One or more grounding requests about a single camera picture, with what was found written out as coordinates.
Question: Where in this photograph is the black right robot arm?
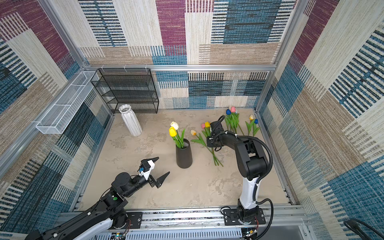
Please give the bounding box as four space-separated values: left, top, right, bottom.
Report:
207 117 273 224

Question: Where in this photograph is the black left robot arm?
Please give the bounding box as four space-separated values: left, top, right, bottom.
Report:
26 157 170 240

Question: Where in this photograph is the white wire mesh basket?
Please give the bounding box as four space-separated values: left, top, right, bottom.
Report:
36 71 95 135

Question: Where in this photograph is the black wire shelf rack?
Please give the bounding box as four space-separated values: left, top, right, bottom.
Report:
91 68 159 114

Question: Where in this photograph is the black cable bottom right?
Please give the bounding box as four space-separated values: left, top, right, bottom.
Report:
343 218 384 240

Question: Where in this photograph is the cream yellow tulip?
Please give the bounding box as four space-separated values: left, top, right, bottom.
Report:
246 115 256 137

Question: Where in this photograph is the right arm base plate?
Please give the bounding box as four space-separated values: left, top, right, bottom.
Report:
220 207 266 226

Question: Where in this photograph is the small blue tulip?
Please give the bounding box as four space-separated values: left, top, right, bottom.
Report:
253 119 260 137

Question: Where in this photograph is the aluminium front rail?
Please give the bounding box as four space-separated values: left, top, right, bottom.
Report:
56 206 316 240

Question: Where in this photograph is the light pink tulip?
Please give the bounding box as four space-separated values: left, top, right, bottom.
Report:
191 130 222 166

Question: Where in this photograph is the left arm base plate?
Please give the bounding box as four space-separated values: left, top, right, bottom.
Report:
113 212 143 229

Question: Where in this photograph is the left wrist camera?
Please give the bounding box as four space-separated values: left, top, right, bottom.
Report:
138 159 155 180

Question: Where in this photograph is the white ribbed ceramic vase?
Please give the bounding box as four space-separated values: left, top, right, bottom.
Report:
119 104 143 137

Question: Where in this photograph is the white tulip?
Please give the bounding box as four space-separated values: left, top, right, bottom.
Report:
171 122 185 149

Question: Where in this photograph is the black cylindrical vase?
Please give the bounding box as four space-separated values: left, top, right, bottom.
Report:
176 139 193 169

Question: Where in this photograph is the yellow orange tulip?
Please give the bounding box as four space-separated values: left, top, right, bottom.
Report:
203 122 224 167

